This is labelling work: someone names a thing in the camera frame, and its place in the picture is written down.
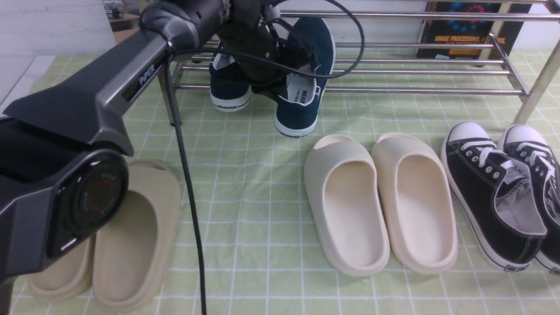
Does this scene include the black image processing book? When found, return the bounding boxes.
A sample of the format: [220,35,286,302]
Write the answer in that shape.
[415,1,523,60]

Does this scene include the black canvas sneaker right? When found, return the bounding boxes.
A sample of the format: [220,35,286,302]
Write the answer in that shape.
[498,124,560,276]

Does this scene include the tan slide slipper left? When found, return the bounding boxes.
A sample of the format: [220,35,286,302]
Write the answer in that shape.
[28,236,95,303]

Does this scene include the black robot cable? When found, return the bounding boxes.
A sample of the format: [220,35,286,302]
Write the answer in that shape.
[163,0,366,315]

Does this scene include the silver metal shoe rack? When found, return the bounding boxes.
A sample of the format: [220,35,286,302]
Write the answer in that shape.
[155,0,560,128]

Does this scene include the tan slide slipper right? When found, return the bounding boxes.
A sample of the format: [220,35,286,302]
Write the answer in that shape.
[92,159,182,313]

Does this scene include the navy slip-on shoe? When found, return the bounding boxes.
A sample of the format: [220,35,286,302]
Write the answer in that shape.
[208,52,252,113]
[272,17,336,138]

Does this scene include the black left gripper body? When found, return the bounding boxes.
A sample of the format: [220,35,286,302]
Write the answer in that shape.
[217,0,318,98]

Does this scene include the cream slide slipper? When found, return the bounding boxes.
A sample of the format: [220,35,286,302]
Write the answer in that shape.
[371,133,458,274]
[304,134,390,277]

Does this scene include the tan slide slipper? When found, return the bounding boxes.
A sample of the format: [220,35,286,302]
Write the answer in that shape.
[92,159,182,313]
[28,236,95,303]

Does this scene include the cream slide slipper left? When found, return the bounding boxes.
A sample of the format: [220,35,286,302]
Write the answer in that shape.
[304,134,390,277]

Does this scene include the black canvas sneaker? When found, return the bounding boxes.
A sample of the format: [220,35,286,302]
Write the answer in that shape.
[498,124,560,276]
[441,122,547,273]

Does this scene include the cream slide slipper right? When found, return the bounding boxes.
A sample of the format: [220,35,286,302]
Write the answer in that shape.
[371,133,458,274]

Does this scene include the black canvas sneaker left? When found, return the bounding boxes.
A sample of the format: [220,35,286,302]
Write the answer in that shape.
[441,122,547,273]

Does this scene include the black grey robot left arm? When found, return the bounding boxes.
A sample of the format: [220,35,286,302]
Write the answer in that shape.
[1,0,304,315]

